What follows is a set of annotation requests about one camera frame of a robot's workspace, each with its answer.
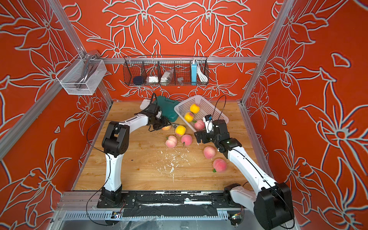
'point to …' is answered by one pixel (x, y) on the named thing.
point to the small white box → (144, 104)
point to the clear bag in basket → (166, 78)
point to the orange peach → (166, 128)
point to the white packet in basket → (152, 79)
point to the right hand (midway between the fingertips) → (195, 108)
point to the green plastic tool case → (167, 106)
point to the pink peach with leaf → (199, 125)
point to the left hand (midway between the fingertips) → (156, 126)
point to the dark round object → (138, 80)
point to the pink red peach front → (219, 165)
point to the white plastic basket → (206, 108)
